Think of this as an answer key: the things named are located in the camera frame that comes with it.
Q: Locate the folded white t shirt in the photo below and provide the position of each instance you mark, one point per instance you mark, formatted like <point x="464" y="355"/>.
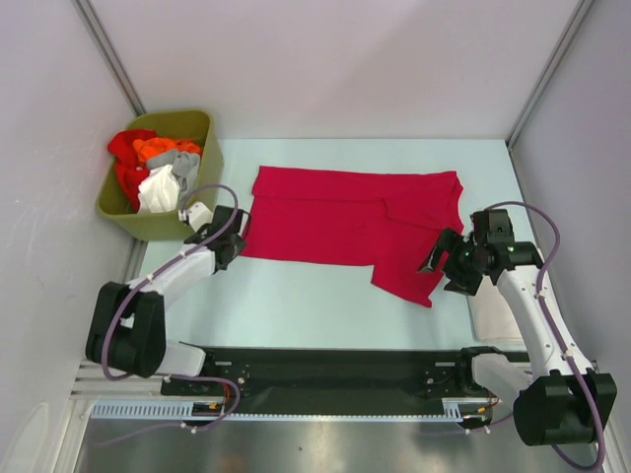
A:
<point x="492" y="319"/>

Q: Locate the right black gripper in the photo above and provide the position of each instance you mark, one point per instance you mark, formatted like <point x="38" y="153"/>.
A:
<point x="449" y="241"/>

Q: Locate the left corner aluminium post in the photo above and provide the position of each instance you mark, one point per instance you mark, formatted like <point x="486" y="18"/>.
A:
<point x="97" y="31"/>

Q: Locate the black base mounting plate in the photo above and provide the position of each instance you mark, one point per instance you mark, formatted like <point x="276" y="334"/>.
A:
<point x="334" y="380"/>

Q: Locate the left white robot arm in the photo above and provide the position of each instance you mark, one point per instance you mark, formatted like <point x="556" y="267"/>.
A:
<point x="128" y="332"/>

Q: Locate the left aluminium frame rail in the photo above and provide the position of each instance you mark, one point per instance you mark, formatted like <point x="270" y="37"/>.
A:
<point x="91" y="384"/>

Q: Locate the crimson red t shirt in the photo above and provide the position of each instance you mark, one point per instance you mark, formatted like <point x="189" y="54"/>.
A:
<point x="388" y="221"/>

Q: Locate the grey t shirt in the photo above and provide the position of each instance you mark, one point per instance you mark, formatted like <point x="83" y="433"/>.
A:
<point x="185" y="167"/>

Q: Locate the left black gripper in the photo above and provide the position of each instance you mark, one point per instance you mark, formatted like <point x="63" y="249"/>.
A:
<point x="240" y="243"/>

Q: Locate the white t shirt in bin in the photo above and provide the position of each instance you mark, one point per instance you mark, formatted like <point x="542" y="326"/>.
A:
<point x="159" y="192"/>

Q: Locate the corner aluminium post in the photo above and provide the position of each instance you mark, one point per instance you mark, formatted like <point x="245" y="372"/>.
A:
<point x="551" y="67"/>
<point x="97" y="31"/>

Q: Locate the bright red t shirt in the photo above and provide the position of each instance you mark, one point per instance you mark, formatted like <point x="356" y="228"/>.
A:
<point x="129" y="171"/>

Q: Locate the orange t shirt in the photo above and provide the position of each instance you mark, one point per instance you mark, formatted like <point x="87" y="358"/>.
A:
<point x="147" y="150"/>

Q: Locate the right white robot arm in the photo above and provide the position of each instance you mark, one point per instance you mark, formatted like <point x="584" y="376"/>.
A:
<point x="562" y="399"/>

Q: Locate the right corner aluminium post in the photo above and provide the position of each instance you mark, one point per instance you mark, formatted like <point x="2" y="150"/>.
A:
<point x="551" y="67"/>

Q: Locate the white slotted cable duct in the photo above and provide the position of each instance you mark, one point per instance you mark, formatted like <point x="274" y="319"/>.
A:
<point x="206" y="411"/>

